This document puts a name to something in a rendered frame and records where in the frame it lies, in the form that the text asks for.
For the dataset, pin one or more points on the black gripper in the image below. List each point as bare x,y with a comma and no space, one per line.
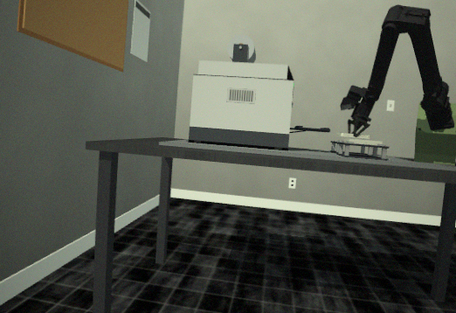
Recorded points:
360,122

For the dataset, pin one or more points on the white cylinder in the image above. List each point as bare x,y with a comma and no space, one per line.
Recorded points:
242,39

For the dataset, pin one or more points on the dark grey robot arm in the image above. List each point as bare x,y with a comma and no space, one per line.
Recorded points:
416,21

